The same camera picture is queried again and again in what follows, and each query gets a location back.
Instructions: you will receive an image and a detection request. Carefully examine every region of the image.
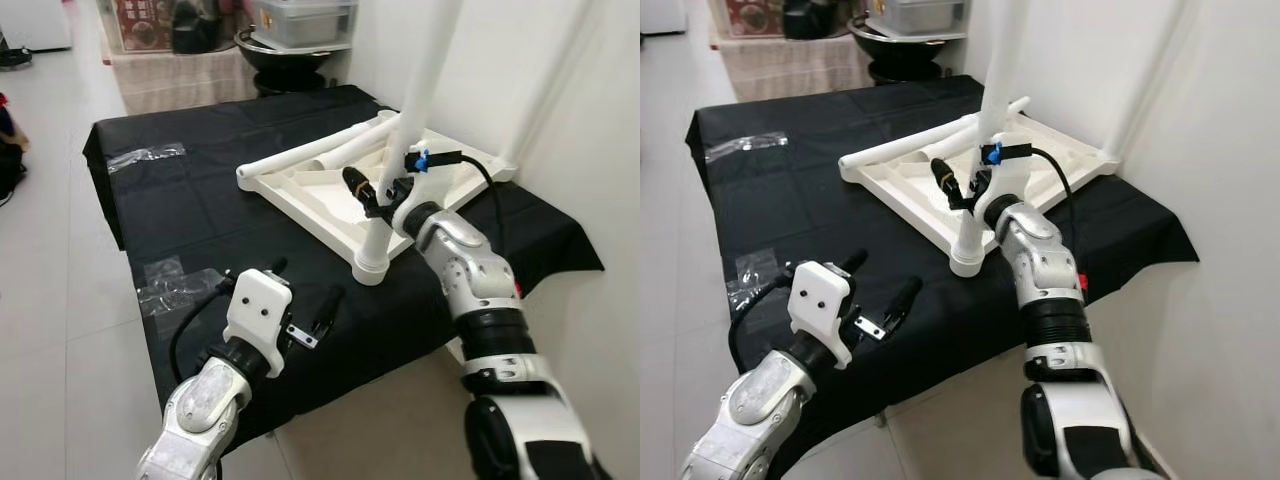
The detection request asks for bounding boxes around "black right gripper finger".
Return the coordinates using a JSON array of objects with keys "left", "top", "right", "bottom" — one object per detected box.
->
[
  {"left": 342, "top": 166, "right": 377, "bottom": 209},
  {"left": 930, "top": 157, "right": 963, "bottom": 201}
]

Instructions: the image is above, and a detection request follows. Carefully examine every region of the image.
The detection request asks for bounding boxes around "black tablecloth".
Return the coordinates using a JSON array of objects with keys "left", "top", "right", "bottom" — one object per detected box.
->
[
  {"left": 82, "top": 85, "right": 606, "bottom": 451},
  {"left": 685, "top": 75, "right": 1201, "bottom": 476}
]

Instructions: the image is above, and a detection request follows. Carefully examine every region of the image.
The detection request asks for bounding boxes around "clear plastic sheet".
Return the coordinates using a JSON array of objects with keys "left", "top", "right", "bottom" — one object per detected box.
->
[
  {"left": 727, "top": 250, "right": 803, "bottom": 313},
  {"left": 135, "top": 255, "right": 227, "bottom": 319}
]

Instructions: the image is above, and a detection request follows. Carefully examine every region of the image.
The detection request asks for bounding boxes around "large black bowl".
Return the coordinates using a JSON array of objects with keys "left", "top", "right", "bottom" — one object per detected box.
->
[
  {"left": 235, "top": 25, "right": 353, "bottom": 97},
  {"left": 848, "top": 15, "right": 968, "bottom": 87}
]

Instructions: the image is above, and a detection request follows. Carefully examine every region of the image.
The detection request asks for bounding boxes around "clear plastic hardware bag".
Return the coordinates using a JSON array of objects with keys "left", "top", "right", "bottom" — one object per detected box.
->
[
  {"left": 703, "top": 130, "right": 789, "bottom": 164},
  {"left": 105, "top": 143, "right": 188, "bottom": 173}
]

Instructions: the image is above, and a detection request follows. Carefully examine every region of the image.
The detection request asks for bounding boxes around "clear plastic storage box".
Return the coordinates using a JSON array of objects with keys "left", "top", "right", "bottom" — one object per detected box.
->
[
  {"left": 865, "top": 0, "right": 973, "bottom": 41},
  {"left": 250, "top": 0, "right": 359, "bottom": 51}
]

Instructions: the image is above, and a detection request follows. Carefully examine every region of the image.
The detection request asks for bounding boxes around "beige cloth covered bench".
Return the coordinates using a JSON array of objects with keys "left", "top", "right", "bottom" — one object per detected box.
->
[
  {"left": 100, "top": 45, "right": 263, "bottom": 116},
  {"left": 715, "top": 35, "right": 878, "bottom": 101}
]

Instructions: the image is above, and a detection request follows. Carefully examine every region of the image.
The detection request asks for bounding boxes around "reddish brown container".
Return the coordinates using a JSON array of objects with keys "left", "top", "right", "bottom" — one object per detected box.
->
[
  {"left": 722, "top": 0, "right": 786, "bottom": 39},
  {"left": 108, "top": 0, "right": 176, "bottom": 53}
]

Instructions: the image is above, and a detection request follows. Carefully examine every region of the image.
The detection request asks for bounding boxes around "white cabinet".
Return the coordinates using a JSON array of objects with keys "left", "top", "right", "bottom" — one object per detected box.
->
[
  {"left": 640, "top": 0, "right": 691, "bottom": 37},
  {"left": 0, "top": 0, "right": 73, "bottom": 53}
]

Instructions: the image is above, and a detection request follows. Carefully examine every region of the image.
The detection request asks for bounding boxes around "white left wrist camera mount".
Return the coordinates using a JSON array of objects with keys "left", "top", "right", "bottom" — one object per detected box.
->
[
  {"left": 222, "top": 268, "right": 294, "bottom": 379},
  {"left": 787, "top": 260, "right": 857, "bottom": 371}
]

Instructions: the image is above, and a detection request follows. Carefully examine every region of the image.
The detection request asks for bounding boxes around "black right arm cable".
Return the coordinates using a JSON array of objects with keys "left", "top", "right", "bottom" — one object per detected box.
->
[
  {"left": 428, "top": 150, "right": 507, "bottom": 263},
  {"left": 1003, "top": 145, "right": 1083, "bottom": 263}
]

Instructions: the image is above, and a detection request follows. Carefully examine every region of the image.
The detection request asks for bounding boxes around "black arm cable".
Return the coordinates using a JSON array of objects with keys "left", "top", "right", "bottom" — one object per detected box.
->
[
  {"left": 168, "top": 270, "right": 237, "bottom": 386},
  {"left": 1003, "top": 145, "right": 1083, "bottom": 263},
  {"left": 428, "top": 150, "right": 507, "bottom": 263},
  {"left": 727, "top": 275, "right": 798, "bottom": 376}
]

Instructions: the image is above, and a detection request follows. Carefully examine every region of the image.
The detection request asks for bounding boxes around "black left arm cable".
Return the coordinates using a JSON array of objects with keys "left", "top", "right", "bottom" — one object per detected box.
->
[
  {"left": 727, "top": 275, "right": 798, "bottom": 376},
  {"left": 168, "top": 270, "right": 237, "bottom": 386}
]

